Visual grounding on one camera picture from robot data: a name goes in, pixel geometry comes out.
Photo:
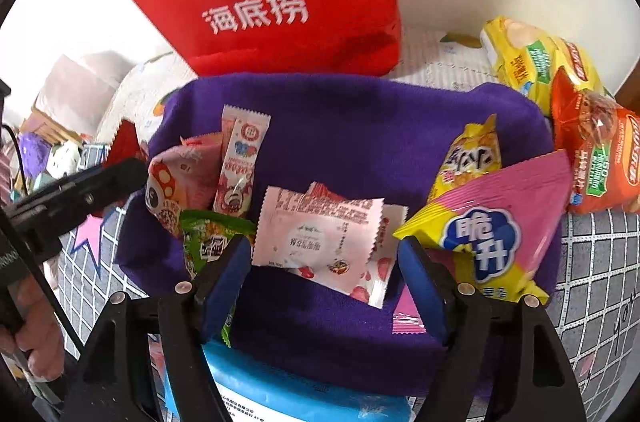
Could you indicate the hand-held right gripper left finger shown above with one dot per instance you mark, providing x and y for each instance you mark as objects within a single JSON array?
[{"x": 225, "y": 282}]

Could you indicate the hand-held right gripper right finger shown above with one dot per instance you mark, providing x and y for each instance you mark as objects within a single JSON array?
[{"x": 422, "y": 292}]

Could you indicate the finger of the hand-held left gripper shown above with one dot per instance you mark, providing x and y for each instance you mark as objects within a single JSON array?
[{"x": 90, "y": 197}]

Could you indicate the green snack packet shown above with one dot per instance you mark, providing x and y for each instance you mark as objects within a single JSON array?
[{"x": 205, "y": 237}]

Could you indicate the strawberry print snack packet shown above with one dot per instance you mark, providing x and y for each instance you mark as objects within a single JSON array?
[{"x": 375, "y": 277}]

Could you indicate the pale pink snack packet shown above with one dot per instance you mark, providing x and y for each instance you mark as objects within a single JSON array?
[{"x": 310, "y": 232}]

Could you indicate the pink and yellow snack bag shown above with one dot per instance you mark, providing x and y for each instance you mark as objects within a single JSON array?
[{"x": 500, "y": 202}]

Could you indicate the long strawberry bar packet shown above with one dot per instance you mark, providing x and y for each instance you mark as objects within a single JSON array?
[{"x": 240, "y": 162}]

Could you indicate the purple fabric basket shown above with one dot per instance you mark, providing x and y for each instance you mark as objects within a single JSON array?
[{"x": 350, "y": 142}]

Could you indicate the person's left hand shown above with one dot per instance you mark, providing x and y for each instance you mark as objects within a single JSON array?
[{"x": 42, "y": 337}]

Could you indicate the bright pink snack packet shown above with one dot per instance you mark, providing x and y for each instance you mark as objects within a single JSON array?
[{"x": 407, "y": 319}]

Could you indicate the white plush toy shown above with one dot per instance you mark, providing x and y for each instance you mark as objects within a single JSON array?
[{"x": 65, "y": 157}]

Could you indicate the panda print snack packet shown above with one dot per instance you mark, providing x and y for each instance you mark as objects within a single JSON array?
[{"x": 175, "y": 182}]

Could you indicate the white orange-print quilt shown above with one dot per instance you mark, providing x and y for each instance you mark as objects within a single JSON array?
[{"x": 140, "y": 92}]

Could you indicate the blue tissue box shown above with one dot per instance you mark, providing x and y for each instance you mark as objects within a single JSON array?
[{"x": 300, "y": 382}]

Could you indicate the red and white snack packet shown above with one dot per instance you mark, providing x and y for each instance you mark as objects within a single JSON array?
[{"x": 322, "y": 193}]

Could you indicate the small yellow snack packet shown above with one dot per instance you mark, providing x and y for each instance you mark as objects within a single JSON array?
[{"x": 470, "y": 162}]

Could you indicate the orange chips bag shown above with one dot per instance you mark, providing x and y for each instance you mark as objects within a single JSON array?
[{"x": 600, "y": 162}]

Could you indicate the yellow chips bag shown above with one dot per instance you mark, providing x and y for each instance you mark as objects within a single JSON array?
[{"x": 525, "y": 62}]

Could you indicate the brown wooden door frame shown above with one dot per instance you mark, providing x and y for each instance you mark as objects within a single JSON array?
[{"x": 631, "y": 90}]

